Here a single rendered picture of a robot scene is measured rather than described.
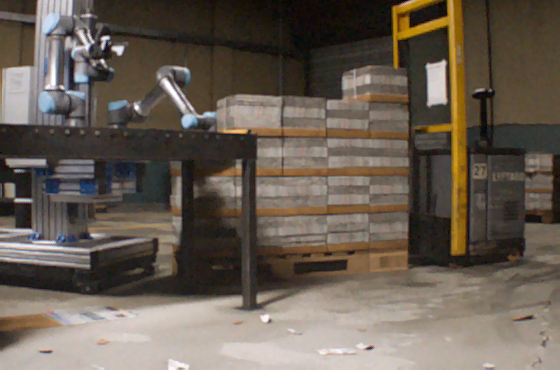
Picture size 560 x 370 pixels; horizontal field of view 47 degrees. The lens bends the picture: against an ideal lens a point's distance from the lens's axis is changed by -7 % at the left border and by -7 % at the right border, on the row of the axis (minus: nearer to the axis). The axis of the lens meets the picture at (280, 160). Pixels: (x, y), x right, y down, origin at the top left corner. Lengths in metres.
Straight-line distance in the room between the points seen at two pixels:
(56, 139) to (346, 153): 2.11
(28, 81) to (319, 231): 1.93
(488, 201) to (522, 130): 5.83
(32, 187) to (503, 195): 3.02
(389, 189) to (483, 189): 0.67
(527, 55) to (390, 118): 6.32
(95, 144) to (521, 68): 8.51
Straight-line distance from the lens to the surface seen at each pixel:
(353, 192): 4.21
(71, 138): 2.63
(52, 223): 3.94
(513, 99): 10.53
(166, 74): 3.82
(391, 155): 4.35
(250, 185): 3.08
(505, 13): 10.79
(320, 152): 4.11
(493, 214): 4.66
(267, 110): 3.97
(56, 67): 3.63
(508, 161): 4.74
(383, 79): 4.36
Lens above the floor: 0.63
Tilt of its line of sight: 1 degrees up
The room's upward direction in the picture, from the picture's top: straight up
